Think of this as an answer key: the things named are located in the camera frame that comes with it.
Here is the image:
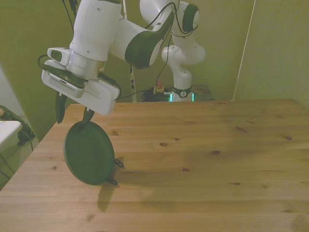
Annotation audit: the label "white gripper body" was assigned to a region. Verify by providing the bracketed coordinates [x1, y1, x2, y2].
[59, 78, 121, 116]

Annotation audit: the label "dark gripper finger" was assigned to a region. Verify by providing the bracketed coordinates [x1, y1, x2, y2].
[55, 92, 69, 125]
[77, 107, 95, 132]

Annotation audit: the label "speckled robot base platform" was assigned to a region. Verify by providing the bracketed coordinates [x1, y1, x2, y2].
[190, 84, 215, 102]

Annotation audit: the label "dark green round plate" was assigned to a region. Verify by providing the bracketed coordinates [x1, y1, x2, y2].
[63, 120, 116, 186]

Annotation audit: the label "dark green jacket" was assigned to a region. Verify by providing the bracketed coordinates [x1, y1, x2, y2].
[0, 105, 36, 146]

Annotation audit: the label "white side table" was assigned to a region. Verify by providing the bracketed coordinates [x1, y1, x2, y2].
[0, 120, 22, 146]

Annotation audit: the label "red emergency stop button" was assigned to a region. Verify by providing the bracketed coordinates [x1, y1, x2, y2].
[153, 82, 166, 95]

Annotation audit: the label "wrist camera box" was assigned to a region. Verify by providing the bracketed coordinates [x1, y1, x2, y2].
[41, 63, 86, 99]

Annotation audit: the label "black cable bundle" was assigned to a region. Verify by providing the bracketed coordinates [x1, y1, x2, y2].
[141, 89, 170, 102]

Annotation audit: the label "black wire plate rack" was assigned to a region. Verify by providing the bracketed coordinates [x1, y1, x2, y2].
[106, 158, 125, 187]

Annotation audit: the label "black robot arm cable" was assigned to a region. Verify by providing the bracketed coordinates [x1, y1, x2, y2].
[144, 0, 200, 94]

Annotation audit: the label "thin white cord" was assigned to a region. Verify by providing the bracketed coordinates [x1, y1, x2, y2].
[231, 0, 257, 102]

